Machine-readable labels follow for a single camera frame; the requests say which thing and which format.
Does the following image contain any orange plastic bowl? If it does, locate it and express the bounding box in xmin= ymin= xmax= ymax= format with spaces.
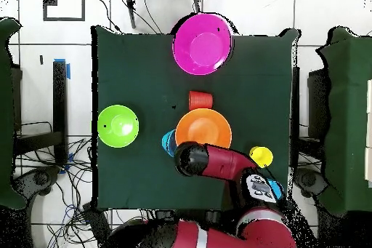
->
xmin=174 ymin=108 xmax=233 ymax=151

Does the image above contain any small cyan plastic bowl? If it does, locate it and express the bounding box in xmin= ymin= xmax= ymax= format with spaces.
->
xmin=161 ymin=129 xmax=179 ymax=158

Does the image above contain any red-orange plastic cup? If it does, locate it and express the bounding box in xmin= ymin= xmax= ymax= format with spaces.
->
xmin=187 ymin=90 xmax=214 ymax=112

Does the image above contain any magenta pink plastic bowl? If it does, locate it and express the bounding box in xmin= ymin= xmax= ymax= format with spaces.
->
xmin=171 ymin=12 xmax=234 ymax=76

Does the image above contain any white boxes stack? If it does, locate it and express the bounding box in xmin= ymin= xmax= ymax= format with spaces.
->
xmin=364 ymin=78 xmax=372 ymax=188

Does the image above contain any dark green tablecloth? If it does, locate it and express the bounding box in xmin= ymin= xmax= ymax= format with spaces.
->
xmin=90 ymin=25 xmax=302 ymax=212

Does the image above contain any lime green plastic bowl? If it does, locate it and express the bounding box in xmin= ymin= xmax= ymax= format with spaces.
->
xmin=97 ymin=104 xmax=140 ymax=148

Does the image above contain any yellow plastic cup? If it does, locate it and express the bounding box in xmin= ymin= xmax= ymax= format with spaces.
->
xmin=248 ymin=145 xmax=275 ymax=169

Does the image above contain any light blue plastic cup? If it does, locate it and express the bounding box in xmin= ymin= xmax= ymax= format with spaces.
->
xmin=266 ymin=179 xmax=285 ymax=201

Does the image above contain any blue tape strip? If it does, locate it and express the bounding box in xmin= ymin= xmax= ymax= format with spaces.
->
xmin=53 ymin=57 xmax=71 ymax=80

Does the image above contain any black power brick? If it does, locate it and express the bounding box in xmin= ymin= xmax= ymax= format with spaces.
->
xmin=81 ymin=201 xmax=113 ymax=244

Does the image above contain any green cloth covered side table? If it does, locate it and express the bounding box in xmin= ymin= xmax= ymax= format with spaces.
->
xmin=316 ymin=26 xmax=372 ymax=217
xmin=0 ymin=17 xmax=28 ymax=210

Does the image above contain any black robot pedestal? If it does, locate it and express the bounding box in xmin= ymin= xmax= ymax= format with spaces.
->
xmin=155 ymin=209 xmax=225 ymax=224

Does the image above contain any black metal table frame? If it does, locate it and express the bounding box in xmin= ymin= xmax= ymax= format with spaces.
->
xmin=12 ymin=60 xmax=69 ymax=167
xmin=291 ymin=65 xmax=331 ymax=170

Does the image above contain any black cable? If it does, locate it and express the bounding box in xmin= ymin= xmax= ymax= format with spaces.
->
xmin=93 ymin=0 xmax=124 ymax=34

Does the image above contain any tangle of floor cables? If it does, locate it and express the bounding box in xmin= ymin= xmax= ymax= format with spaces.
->
xmin=14 ymin=121 xmax=146 ymax=248

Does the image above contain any gray pedestal foot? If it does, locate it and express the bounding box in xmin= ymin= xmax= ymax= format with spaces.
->
xmin=12 ymin=165 xmax=61 ymax=199
xmin=293 ymin=167 xmax=331 ymax=199

